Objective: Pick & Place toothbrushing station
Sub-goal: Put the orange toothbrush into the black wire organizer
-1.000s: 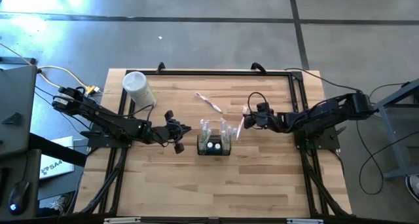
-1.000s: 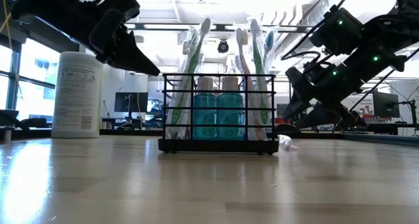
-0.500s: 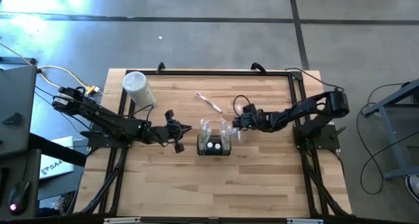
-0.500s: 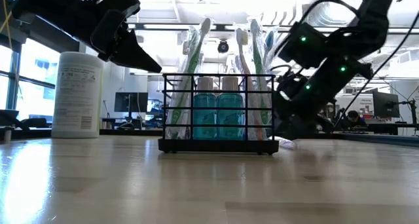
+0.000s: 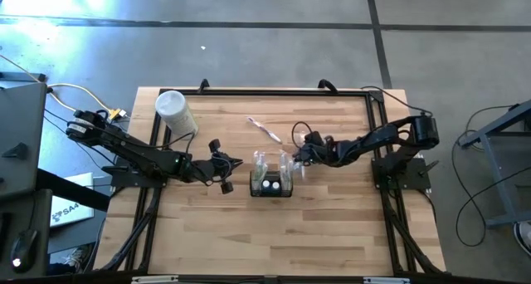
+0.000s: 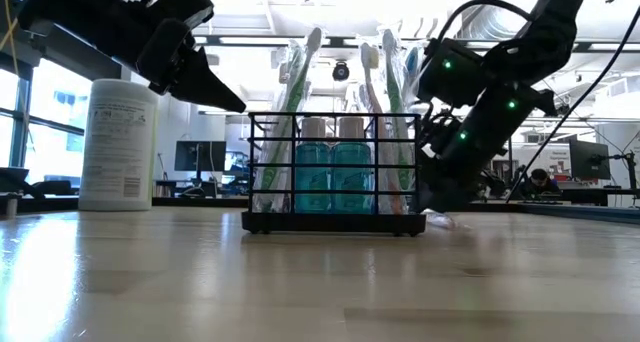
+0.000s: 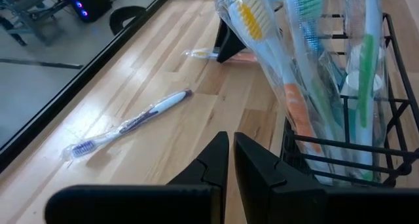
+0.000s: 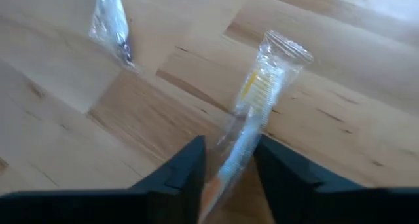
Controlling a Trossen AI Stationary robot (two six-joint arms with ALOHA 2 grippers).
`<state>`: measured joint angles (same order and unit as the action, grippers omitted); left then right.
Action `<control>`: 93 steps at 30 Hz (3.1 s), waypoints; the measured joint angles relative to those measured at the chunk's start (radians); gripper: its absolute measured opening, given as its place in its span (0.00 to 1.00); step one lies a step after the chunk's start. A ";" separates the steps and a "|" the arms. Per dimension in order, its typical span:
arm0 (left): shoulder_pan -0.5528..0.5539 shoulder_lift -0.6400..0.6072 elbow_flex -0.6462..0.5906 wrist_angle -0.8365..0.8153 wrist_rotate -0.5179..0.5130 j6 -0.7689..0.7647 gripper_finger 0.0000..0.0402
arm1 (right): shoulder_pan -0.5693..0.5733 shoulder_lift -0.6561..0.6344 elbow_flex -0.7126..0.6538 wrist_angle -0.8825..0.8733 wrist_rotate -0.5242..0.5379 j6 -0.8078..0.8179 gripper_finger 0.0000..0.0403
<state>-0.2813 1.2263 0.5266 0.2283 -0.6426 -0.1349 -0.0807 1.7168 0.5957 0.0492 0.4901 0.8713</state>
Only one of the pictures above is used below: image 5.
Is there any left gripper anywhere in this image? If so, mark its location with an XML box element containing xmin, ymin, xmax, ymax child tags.
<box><xmin>188</xmin><ymin>138</ymin><xmax>245</xmax><ymax>195</ymax></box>

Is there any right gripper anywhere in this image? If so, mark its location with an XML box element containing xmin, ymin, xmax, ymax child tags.
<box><xmin>295</xmin><ymin>130</ymin><xmax>335</xmax><ymax>167</ymax></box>

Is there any purple toothbrush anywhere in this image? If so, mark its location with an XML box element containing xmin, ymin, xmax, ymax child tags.
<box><xmin>246</xmin><ymin>115</ymin><xmax>284</xmax><ymax>145</ymax></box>

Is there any white wipes canister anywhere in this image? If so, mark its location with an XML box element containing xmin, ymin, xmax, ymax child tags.
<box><xmin>154</xmin><ymin>90</ymin><xmax>200</xmax><ymax>137</ymax></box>

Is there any white printed box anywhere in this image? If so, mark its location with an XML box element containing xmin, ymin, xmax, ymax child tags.
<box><xmin>49</xmin><ymin>171</ymin><xmax>95</xmax><ymax>228</ymax></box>

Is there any black support beam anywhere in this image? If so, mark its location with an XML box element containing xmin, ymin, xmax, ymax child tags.
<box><xmin>36</xmin><ymin>167</ymin><xmax>111</xmax><ymax>213</ymax></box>

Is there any blue-grey metal stand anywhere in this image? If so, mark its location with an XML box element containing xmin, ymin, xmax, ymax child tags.
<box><xmin>459</xmin><ymin>99</ymin><xmax>531</xmax><ymax>231</ymax></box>

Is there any grey side desk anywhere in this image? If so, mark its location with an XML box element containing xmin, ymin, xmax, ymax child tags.
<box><xmin>0</xmin><ymin>71</ymin><xmax>54</xmax><ymax>279</ymax></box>

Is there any black computer mouse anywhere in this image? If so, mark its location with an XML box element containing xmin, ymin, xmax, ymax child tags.
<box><xmin>8</xmin><ymin>228</ymin><xmax>39</xmax><ymax>273</ymax></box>

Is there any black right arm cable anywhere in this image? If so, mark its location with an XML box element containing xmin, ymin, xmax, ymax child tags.
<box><xmin>290</xmin><ymin>120</ymin><xmax>333</xmax><ymax>150</ymax></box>

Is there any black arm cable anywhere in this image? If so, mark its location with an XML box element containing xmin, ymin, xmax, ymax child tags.
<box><xmin>290</xmin><ymin>120</ymin><xmax>333</xmax><ymax>150</ymax></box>
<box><xmin>155</xmin><ymin>130</ymin><xmax>233</xmax><ymax>184</ymax></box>

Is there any black wire rack caddy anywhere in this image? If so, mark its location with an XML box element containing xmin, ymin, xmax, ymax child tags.
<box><xmin>249</xmin><ymin>170</ymin><xmax>294</xmax><ymax>198</ymax></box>

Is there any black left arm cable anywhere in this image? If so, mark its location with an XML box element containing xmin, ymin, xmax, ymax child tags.
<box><xmin>155</xmin><ymin>130</ymin><xmax>233</xmax><ymax>184</ymax></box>

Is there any black aluminium table frame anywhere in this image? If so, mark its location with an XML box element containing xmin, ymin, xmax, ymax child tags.
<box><xmin>99</xmin><ymin>87</ymin><xmax>443</xmax><ymax>277</ymax></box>

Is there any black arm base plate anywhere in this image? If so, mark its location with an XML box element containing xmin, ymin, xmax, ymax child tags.
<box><xmin>370</xmin><ymin>157</ymin><xmax>441</xmax><ymax>191</ymax></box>
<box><xmin>101</xmin><ymin>164</ymin><xmax>168</xmax><ymax>190</ymax></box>

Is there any black power cable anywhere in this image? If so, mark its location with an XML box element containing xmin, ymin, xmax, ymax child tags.
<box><xmin>359</xmin><ymin>86</ymin><xmax>425</xmax><ymax>116</ymax></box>

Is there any white edge bracket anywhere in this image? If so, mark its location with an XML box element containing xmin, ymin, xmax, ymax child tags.
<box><xmin>363</xmin><ymin>276</ymin><xmax>411</xmax><ymax>284</ymax></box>
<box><xmin>131</xmin><ymin>275</ymin><xmax>180</xmax><ymax>284</ymax></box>

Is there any black looped floor cable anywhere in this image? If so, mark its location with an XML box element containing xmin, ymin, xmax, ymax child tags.
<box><xmin>454</xmin><ymin>104</ymin><xmax>531</xmax><ymax>248</ymax></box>

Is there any yellow floor cable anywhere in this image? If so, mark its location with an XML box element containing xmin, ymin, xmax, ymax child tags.
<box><xmin>0</xmin><ymin>53</ymin><xmax>128</xmax><ymax>123</ymax></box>

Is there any black desk bracket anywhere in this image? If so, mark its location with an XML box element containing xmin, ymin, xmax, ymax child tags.
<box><xmin>2</xmin><ymin>142</ymin><xmax>29</xmax><ymax>159</ymax></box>

